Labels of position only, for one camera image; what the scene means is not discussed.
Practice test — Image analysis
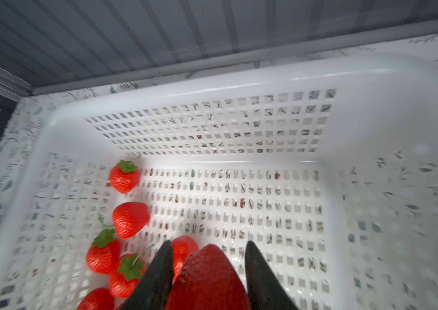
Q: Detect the red strawberry basket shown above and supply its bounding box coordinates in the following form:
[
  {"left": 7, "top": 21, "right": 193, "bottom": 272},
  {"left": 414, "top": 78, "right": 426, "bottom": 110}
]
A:
[
  {"left": 109, "top": 160, "right": 141, "bottom": 194},
  {"left": 112, "top": 201, "right": 150, "bottom": 239},
  {"left": 85, "top": 213, "right": 121, "bottom": 275},
  {"left": 77, "top": 288, "right": 115, "bottom": 310},
  {"left": 109, "top": 244, "right": 154, "bottom": 298}
]

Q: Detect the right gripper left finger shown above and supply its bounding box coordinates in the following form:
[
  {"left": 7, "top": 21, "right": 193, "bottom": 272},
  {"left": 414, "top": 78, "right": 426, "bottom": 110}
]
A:
[{"left": 121, "top": 240, "right": 174, "bottom": 310}]

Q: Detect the red strawberry top basket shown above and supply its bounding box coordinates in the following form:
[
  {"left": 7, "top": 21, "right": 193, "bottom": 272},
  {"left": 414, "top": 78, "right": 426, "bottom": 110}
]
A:
[{"left": 109, "top": 160, "right": 141, "bottom": 194}]

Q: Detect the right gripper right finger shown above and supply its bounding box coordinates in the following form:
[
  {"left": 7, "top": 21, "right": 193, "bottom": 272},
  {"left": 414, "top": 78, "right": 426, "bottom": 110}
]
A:
[{"left": 245, "top": 241, "right": 297, "bottom": 310}]

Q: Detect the white plastic perforated basket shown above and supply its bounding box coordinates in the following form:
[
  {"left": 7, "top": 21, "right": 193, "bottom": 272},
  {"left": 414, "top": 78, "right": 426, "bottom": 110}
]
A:
[{"left": 0, "top": 55, "right": 438, "bottom": 309}]

